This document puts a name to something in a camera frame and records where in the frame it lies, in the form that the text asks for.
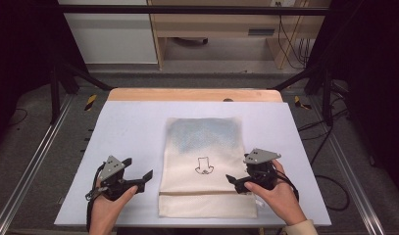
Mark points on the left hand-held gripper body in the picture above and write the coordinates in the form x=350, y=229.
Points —
x=113, y=168

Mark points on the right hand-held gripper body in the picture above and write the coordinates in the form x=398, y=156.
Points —
x=260, y=156

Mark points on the cream mesh laundry bag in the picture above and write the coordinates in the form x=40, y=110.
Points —
x=200, y=153

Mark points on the person's right hand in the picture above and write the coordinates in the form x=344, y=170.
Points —
x=278, y=202

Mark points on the person's left hand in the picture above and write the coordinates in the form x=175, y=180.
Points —
x=105, y=212

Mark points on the white table mat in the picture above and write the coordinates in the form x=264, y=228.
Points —
x=131, y=130

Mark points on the yellow black floor tape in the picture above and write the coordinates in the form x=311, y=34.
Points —
x=298, y=103
x=90, y=102

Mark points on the wooden table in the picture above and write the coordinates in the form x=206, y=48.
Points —
x=174, y=94

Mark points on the black metal stand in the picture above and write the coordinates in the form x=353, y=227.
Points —
x=327, y=98
x=55, y=94

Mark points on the white cabinet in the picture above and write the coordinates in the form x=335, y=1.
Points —
x=112, y=36

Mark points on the light wooden desk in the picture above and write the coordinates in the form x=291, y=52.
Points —
x=220, y=24

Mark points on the dark curtain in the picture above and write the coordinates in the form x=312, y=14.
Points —
x=20, y=49
x=373, y=65

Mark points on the aluminium floor rail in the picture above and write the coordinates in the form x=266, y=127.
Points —
x=33, y=160
x=350, y=166

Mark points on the black horizontal frame bar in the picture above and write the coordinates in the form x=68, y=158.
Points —
x=187, y=9

